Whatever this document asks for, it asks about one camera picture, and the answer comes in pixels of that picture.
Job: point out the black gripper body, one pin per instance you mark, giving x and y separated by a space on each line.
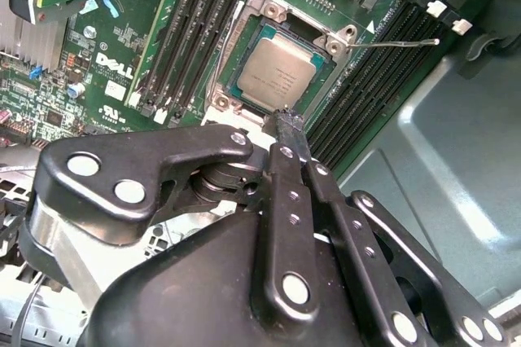
183 302

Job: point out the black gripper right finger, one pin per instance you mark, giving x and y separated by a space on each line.
346 241

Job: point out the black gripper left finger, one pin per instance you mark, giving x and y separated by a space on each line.
163 147

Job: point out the metal socket cover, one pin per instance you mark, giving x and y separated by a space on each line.
232 119

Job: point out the silver CPU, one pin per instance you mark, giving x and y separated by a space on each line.
277 74

